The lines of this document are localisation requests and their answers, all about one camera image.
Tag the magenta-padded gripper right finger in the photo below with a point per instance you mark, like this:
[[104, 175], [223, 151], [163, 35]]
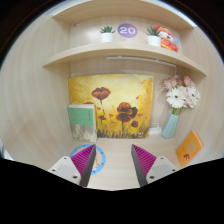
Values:
[[145, 161]]

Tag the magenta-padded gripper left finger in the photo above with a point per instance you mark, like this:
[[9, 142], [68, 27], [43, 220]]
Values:
[[81, 161]]

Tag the round blue-rimmed cartoon mouse pad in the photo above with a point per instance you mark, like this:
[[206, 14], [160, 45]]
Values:
[[100, 160]]

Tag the white power strip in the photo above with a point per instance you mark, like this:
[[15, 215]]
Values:
[[155, 130]]

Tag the green and beige book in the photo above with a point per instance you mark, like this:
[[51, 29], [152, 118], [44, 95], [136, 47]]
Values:
[[82, 121]]

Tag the pale green faceted vase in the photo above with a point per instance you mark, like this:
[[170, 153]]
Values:
[[170, 126]]

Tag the orange book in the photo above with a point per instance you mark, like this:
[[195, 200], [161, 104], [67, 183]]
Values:
[[189, 148]]

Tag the yellow poppy flower painting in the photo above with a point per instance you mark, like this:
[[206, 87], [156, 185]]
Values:
[[116, 100]]

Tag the white light bar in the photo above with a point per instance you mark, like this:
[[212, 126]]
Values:
[[140, 60]]

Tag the wooden shelf unit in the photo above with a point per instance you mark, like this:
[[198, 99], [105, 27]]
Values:
[[116, 50]]

